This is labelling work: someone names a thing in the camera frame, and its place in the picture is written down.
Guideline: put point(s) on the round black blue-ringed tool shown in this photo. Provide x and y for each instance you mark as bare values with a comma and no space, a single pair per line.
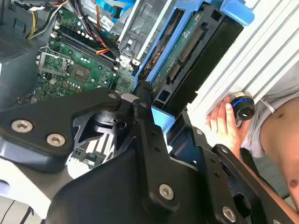
245,112

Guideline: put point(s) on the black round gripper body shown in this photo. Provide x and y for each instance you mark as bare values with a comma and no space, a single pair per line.
109,186

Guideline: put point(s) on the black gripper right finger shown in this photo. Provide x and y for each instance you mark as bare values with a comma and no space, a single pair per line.
236,168

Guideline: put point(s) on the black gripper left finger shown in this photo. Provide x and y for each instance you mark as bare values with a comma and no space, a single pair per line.
46,121

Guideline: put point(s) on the person's bare hand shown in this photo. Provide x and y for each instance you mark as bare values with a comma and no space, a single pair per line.
224,126

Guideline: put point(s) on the hard disk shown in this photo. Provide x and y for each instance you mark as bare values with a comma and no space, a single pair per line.
187,51

